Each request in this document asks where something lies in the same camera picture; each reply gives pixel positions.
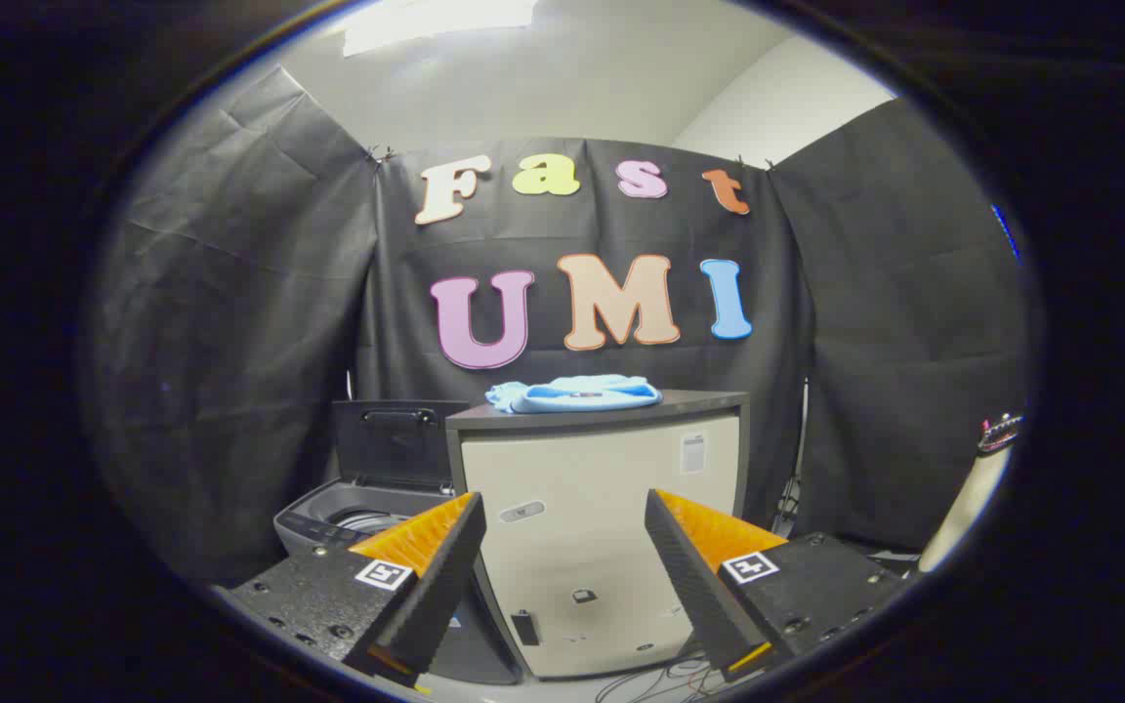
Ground grey and cream cabinet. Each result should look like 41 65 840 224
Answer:
445 389 751 682

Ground cables beside cabinet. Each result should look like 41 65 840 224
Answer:
772 381 808 533

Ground grey washing machine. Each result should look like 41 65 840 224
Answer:
272 476 524 686

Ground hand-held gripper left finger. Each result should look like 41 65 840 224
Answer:
229 491 488 689

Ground light blue shirt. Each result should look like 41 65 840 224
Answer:
484 374 663 414

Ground black backdrop cloth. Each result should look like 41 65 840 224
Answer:
84 63 1032 587

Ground dark washing machine lid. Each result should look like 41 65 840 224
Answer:
332 399 472 490

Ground tangled floor cables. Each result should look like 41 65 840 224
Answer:
594 652 725 703

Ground cream cylindrical object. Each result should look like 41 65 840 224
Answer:
917 413 1024 574

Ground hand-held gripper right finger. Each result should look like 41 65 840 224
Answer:
644 488 907 684

